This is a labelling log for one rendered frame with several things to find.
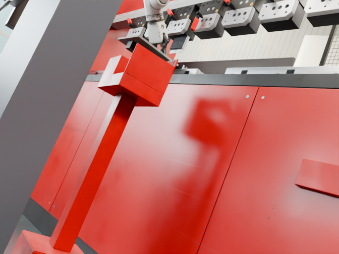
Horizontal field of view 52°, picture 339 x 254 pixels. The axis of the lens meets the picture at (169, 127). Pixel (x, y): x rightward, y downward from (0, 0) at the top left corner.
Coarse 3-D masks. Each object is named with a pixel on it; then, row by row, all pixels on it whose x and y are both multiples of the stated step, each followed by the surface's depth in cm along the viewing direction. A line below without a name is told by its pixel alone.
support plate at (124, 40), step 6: (132, 36) 159; (138, 36) 155; (126, 42) 168; (138, 42) 162; (144, 42) 159; (150, 48) 163; (156, 48) 162; (156, 54) 167; (162, 54) 164; (168, 60) 168
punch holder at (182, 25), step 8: (184, 8) 184; (192, 8) 179; (176, 16) 186; (184, 16) 181; (192, 16) 178; (176, 24) 184; (184, 24) 177; (168, 32) 185; (176, 32) 180; (184, 32) 178; (192, 32) 180; (192, 40) 181
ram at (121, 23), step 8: (128, 0) 240; (136, 0) 231; (200, 0) 177; (208, 0) 172; (120, 8) 244; (128, 8) 235; (136, 8) 226; (168, 8) 196; (176, 8) 190; (128, 16) 229; (136, 16) 221; (112, 24) 246; (120, 24) 241; (128, 24) 235
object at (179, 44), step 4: (180, 36) 182; (184, 36) 179; (188, 36) 178; (176, 40) 183; (180, 40) 180; (184, 40) 178; (188, 40) 178; (172, 44) 184; (176, 44) 181; (180, 44) 179; (184, 44) 177; (172, 48) 182; (176, 48) 180; (180, 48) 178; (184, 48) 177; (172, 52) 182; (176, 52) 180; (180, 52) 177
